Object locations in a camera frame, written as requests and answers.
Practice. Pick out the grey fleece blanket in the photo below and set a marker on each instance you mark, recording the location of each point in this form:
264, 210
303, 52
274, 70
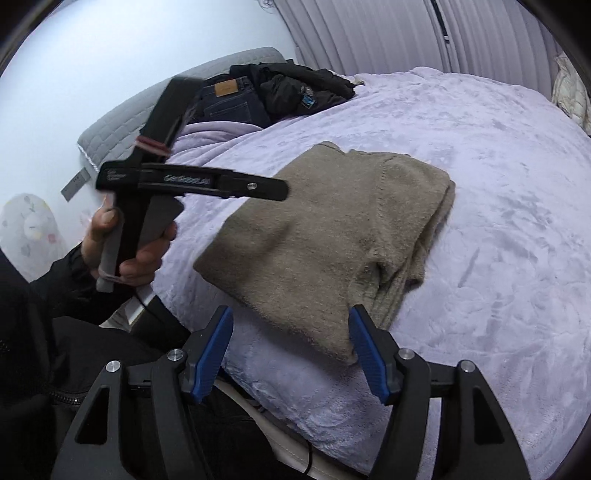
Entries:
212, 134

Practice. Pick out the white floral round cushion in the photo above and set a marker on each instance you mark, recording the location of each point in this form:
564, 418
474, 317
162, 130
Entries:
32, 230

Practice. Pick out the white puffer jacket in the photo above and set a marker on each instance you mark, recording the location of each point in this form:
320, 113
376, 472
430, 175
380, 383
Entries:
572, 92

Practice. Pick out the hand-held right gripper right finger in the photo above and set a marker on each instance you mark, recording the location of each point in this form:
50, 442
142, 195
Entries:
369, 355

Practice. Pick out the person's left hand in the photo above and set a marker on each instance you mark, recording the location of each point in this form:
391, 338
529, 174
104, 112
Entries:
143, 265

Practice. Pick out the person's left forearm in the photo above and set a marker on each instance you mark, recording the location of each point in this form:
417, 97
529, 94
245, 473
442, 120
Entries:
64, 286

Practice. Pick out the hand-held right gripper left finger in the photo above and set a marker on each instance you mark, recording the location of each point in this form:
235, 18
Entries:
212, 355

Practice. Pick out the person's black jacket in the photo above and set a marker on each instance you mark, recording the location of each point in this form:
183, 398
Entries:
37, 369

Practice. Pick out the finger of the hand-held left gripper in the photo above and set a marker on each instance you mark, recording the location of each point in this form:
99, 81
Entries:
263, 188

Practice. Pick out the beige knit sweater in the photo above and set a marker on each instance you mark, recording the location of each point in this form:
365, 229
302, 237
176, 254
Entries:
300, 240

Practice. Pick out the lavender plush blanket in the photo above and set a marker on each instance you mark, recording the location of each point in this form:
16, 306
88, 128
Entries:
485, 207

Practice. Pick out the white bed frame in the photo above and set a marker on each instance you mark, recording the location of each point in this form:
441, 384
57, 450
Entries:
286, 443

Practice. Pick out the grey quilted headboard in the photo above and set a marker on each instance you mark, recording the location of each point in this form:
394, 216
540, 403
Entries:
120, 124

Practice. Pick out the dark blue jeans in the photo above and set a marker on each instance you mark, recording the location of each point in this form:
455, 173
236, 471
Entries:
235, 108

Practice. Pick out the white pleated curtain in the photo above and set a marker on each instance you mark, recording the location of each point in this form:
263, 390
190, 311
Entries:
369, 32

